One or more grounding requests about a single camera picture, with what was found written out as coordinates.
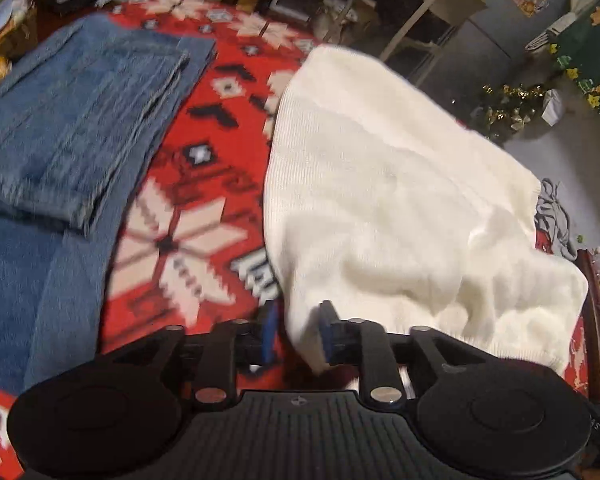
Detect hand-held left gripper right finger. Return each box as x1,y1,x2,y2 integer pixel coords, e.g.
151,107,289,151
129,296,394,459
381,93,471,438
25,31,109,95
319,301,486,408

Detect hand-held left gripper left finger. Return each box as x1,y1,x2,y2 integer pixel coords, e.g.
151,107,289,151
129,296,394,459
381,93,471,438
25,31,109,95
97,301,283,413

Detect white knit sweater vest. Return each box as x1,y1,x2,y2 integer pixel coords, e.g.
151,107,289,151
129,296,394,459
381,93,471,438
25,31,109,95
262,44,590,376

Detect red patterned blanket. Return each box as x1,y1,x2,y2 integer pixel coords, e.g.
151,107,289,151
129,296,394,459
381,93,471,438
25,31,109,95
0,0,600,480

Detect grey crumpled garment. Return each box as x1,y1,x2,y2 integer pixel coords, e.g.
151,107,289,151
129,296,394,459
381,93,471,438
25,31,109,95
534,179,578,262

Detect folded blue jeans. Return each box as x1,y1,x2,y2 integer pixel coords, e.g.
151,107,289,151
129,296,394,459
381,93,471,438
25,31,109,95
0,12,217,396

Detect small Christmas tree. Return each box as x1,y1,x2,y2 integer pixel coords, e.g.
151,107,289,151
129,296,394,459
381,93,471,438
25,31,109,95
472,82,548,142

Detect white tote bag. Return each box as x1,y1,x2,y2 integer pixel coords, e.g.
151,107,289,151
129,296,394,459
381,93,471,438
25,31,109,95
311,0,361,45

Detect white paper card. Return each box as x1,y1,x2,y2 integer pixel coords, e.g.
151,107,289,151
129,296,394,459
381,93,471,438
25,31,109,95
541,89,564,127

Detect beige chair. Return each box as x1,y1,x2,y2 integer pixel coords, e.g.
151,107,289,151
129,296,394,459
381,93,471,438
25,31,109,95
379,0,487,87

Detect grey refrigerator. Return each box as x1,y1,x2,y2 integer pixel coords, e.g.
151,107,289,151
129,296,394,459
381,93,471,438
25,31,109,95
469,0,597,61

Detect green Christmas printed mat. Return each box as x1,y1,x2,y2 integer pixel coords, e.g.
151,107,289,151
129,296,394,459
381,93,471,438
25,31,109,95
549,0,600,147

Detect white curtain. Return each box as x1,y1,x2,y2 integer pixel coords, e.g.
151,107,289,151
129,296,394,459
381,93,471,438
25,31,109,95
525,0,600,51

